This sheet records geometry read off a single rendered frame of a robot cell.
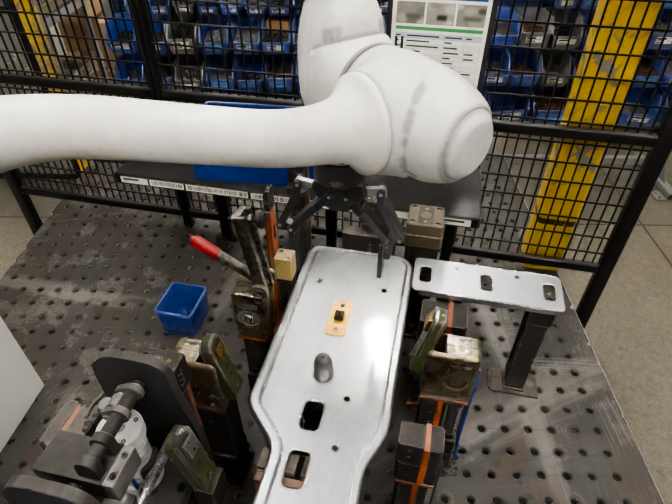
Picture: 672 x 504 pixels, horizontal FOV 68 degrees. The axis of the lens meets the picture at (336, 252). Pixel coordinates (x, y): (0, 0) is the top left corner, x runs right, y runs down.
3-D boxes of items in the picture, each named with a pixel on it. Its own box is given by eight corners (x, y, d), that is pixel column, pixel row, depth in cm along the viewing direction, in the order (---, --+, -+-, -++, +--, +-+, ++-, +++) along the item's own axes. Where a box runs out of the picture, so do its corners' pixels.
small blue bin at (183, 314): (196, 341, 126) (189, 317, 121) (160, 334, 128) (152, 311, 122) (213, 310, 134) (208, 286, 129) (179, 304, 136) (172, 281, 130)
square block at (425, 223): (424, 341, 126) (444, 228, 103) (392, 336, 128) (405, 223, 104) (426, 318, 132) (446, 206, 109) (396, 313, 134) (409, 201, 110)
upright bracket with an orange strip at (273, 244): (286, 366, 121) (267, 192, 88) (280, 365, 121) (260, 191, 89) (289, 356, 123) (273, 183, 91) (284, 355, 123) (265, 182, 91)
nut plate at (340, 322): (344, 337, 89) (344, 332, 88) (323, 333, 90) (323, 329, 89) (353, 303, 95) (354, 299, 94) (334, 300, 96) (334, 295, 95)
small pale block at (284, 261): (299, 377, 118) (290, 261, 95) (285, 374, 119) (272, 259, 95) (303, 365, 121) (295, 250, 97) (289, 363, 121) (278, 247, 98)
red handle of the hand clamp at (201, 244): (266, 289, 89) (187, 241, 85) (261, 296, 90) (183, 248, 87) (273, 273, 92) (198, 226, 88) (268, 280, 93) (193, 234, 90)
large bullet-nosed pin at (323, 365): (330, 389, 83) (330, 364, 78) (312, 385, 83) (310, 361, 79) (334, 373, 85) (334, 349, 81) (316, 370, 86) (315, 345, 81)
